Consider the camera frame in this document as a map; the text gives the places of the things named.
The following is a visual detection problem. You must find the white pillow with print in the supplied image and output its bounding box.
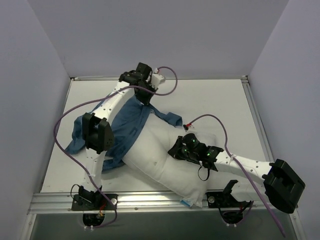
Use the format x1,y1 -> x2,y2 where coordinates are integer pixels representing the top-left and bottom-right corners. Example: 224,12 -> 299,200
121,112 -> 218,208

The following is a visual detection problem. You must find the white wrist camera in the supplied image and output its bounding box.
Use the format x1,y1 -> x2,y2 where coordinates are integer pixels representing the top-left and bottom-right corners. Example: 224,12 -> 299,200
183,123 -> 195,132
150,73 -> 166,89

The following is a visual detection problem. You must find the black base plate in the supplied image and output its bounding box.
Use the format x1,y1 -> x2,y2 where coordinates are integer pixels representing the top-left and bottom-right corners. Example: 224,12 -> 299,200
206,191 -> 249,209
71,193 -> 118,211

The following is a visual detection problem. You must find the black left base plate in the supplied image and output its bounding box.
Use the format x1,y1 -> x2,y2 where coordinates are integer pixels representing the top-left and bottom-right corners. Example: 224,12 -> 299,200
71,193 -> 118,211

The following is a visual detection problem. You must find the aluminium front rail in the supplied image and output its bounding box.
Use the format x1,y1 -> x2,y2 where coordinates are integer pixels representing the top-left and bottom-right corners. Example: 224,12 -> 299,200
27,188 -> 298,216

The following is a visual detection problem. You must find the blue letter-print pillowcase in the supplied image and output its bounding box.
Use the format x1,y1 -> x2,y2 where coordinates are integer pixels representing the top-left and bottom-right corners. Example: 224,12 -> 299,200
64,97 -> 183,173

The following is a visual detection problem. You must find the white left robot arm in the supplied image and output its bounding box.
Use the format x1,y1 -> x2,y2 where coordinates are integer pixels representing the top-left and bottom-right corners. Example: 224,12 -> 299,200
78,62 -> 166,210

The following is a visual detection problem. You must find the blue white pillow label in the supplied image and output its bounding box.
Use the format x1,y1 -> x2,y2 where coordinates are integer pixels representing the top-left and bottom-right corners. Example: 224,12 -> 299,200
179,198 -> 194,208

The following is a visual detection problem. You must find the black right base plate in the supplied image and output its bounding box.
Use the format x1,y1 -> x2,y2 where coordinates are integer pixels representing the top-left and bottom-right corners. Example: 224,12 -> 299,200
206,191 -> 249,209

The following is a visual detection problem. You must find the aluminium back rail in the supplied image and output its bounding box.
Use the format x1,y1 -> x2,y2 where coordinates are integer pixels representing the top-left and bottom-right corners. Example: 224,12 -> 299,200
70,75 -> 249,83

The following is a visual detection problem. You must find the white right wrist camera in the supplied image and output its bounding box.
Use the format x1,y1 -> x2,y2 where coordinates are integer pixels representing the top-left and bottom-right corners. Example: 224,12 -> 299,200
183,123 -> 195,132

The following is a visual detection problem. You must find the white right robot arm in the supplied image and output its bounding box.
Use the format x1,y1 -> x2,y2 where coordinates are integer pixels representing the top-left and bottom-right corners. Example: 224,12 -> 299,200
168,133 -> 306,214

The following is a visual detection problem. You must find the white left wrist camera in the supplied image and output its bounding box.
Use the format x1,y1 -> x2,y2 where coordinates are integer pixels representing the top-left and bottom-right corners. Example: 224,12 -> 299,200
150,73 -> 166,89

